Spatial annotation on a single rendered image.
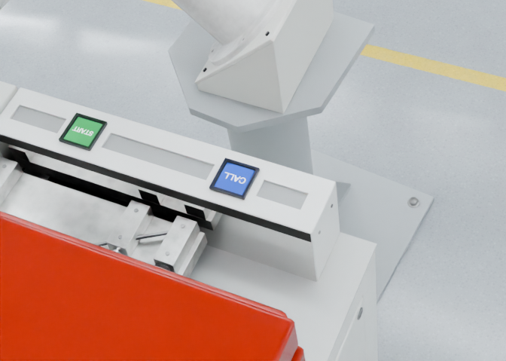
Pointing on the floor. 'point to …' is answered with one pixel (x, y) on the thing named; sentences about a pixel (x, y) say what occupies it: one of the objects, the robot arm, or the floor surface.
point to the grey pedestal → (297, 106)
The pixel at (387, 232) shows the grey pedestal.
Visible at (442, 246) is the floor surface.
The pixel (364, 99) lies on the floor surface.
